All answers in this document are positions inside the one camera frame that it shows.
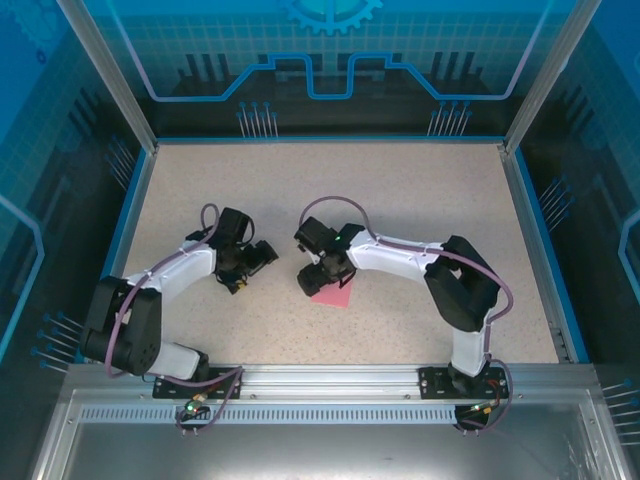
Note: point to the pink paper sheet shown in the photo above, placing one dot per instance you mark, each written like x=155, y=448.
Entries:
x=335, y=297

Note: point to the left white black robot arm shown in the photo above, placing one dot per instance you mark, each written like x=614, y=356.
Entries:
x=175, y=270

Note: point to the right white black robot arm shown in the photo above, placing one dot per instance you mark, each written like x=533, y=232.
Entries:
x=395, y=255

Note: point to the steel sheet panel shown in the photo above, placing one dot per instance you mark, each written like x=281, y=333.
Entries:
x=320, y=450

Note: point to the aluminium mounting beam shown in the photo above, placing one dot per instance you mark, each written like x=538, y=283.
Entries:
x=330, y=380

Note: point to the blue table border strip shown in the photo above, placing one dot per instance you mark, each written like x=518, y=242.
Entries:
x=330, y=139
x=116, y=250
x=550, y=250

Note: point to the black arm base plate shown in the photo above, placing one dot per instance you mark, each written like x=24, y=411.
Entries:
x=167, y=390
x=432, y=385

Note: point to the aluminium frame post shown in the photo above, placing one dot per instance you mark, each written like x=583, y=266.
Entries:
x=111, y=75
x=548, y=75

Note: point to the small metal side bracket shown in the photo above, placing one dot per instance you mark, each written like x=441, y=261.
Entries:
x=561, y=345

